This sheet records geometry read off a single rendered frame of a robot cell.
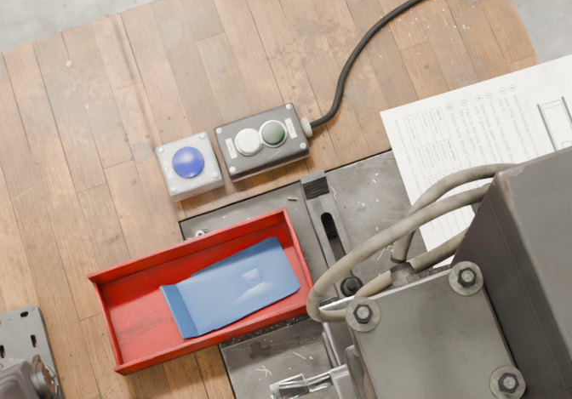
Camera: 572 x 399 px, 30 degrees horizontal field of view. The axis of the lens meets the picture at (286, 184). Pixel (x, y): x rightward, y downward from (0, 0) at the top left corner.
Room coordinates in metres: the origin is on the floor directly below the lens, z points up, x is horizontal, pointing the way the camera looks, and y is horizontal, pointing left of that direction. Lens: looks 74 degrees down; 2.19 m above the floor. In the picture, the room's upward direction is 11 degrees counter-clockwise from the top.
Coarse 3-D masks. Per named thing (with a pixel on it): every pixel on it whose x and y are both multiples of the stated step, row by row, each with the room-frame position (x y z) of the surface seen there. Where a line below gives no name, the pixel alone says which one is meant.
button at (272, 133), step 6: (264, 126) 0.43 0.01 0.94; (270, 126) 0.43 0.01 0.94; (276, 126) 0.43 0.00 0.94; (282, 126) 0.42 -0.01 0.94; (264, 132) 0.42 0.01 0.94; (270, 132) 0.42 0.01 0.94; (276, 132) 0.42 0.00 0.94; (282, 132) 0.42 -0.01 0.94; (264, 138) 0.41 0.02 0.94; (270, 138) 0.41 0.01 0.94; (276, 138) 0.41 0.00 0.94; (282, 138) 0.41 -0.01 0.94; (270, 144) 0.41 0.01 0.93; (276, 144) 0.40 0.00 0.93
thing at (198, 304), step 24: (240, 264) 0.27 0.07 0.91; (264, 264) 0.26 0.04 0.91; (288, 264) 0.26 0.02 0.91; (168, 288) 0.25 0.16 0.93; (192, 288) 0.25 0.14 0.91; (216, 288) 0.25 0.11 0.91; (240, 288) 0.24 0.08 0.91; (264, 288) 0.23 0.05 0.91; (288, 288) 0.23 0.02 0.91; (192, 312) 0.22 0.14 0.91; (216, 312) 0.22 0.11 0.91; (240, 312) 0.21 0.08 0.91; (192, 336) 0.19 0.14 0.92
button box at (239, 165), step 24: (384, 24) 0.55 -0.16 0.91; (360, 48) 0.52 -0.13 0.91; (336, 96) 0.46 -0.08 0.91; (240, 120) 0.45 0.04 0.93; (264, 120) 0.44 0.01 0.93; (288, 120) 0.43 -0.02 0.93; (264, 144) 0.41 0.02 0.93; (288, 144) 0.40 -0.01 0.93; (240, 168) 0.38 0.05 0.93; (264, 168) 0.38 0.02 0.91
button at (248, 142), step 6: (246, 132) 0.43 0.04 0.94; (252, 132) 0.42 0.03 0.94; (240, 138) 0.42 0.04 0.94; (246, 138) 0.42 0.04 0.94; (252, 138) 0.42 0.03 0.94; (258, 138) 0.41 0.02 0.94; (240, 144) 0.41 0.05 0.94; (246, 144) 0.41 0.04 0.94; (252, 144) 0.41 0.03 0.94; (258, 144) 0.41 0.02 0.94; (240, 150) 0.41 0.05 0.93; (246, 150) 0.40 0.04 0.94; (252, 150) 0.40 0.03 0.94
